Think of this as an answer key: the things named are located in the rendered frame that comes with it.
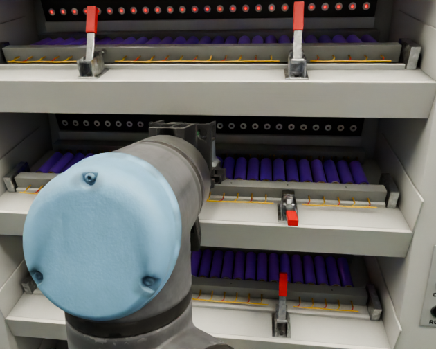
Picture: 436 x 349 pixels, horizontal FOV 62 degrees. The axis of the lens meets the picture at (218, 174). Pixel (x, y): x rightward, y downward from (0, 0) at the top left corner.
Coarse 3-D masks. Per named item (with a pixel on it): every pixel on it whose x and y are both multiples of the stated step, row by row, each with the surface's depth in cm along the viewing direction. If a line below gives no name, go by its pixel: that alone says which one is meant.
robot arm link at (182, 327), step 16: (80, 320) 23; (144, 320) 22; (160, 320) 23; (176, 320) 24; (80, 336) 23; (96, 336) 22; (112, 336) 22; (128, 336) 22; (144, 336) 23; (160, 336) 23; (176, 336) 24; (192, 336) 24; (208, 336) 25
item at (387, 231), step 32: (0, 160) 56; (32, 160) 64; (384, 160) 58; (0, 192) 57; (416, 192) 46; (0, 224) 55; (224, 224) 50; (256, 224) 49; (320, 224) 49; (352, 224) 48; (384, 224) 48; (416, 224) 46
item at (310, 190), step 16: (16, 176) 57; (32, 176) 57; (48, 176) 57; (224, 192) 54; (240, 192) 53; (256, 192) 53; (272, 192) 53; (304, 192) 52; (320, 192) 52; (336, 192) 51; (352, 192) 51; (368, 192) 51; (384, 192) 50
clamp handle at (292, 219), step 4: (288, 200) 49; (288, 204) 49; (292, 204) 49; (288, 208) 47; (292, 208) 47; (288, 212) 45; (292, 212) 45; (288, 216) 44; (292, 216) 44; (296, 216) 44; (288, 220) 42; (292, 220) 42; (296, 220) 42; (288, 224) 43; (292, 224) 42; (296, 224) 42
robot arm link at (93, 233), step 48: (144, 144) 28; (48, 192) 20; (96, 192) 20; (144, 192) 20; (192, 192) 27; (48, 240) 20; (96, 240) 20; (144, 240) 20; (48, 288) 21; (96, 288) 20; (144, 288) 20
